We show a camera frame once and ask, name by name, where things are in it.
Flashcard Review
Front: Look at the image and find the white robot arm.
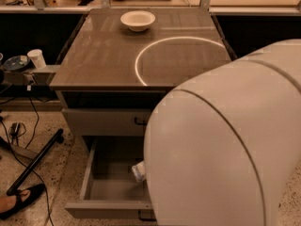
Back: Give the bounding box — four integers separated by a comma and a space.
144, 40, 301, 226

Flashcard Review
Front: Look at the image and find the grey drawer cabinet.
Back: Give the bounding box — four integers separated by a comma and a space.
50, 8, 230, 149

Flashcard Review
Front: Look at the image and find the closed upper drawer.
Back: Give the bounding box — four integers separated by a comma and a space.
62, 108, 151, 137

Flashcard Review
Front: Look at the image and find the open middle drawer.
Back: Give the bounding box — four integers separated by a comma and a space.
65, 137, 155, 221

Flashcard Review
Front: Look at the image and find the white ceramic bowl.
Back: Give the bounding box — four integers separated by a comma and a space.
120, 10, 155, 32

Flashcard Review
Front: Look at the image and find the black tripod leg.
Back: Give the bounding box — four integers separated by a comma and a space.
7, 129, 64, 196

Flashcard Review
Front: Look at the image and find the white paper cup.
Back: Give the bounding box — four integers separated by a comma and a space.
27, 49, 46, 69

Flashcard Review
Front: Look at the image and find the small black floor device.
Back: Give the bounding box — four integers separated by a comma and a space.
9, 122, 20, 138

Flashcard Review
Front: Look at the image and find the dark blue plate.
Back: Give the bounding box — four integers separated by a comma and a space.
3, 56, 30, 72

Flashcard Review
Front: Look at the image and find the black slipper foot near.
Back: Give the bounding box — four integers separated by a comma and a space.
0, 184, 45, 219

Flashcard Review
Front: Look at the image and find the black cable left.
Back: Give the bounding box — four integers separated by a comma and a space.
24, 85, 41, 150

